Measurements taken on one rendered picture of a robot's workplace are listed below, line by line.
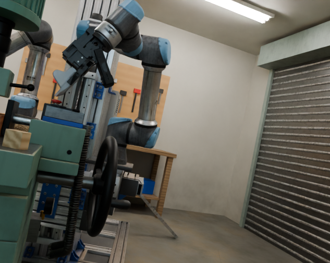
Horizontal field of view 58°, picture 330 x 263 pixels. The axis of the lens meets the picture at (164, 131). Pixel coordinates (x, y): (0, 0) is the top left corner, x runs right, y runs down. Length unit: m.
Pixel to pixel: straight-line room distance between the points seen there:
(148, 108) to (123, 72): 2.92
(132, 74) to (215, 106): 1.43
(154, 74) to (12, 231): 0.93
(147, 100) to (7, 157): 0.93
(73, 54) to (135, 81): 3.47
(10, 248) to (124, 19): 0.65
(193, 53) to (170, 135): 1.31
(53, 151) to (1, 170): 0.24
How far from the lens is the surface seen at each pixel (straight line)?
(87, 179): 0.88
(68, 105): 1.63
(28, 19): 0.86
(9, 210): 0.69
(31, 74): 1.76
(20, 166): 0.57
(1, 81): 0.86
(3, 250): 0.71
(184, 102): 4.57
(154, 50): 1.36
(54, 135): 0.79
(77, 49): 0.89
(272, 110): 4.48
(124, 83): 4.30
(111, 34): 0.91
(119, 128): 1.48
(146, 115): 1.43
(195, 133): 4.64
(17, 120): 0.86
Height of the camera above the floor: 0.97
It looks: 2 degrees up
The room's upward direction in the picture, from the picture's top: 12 degrees clockwise
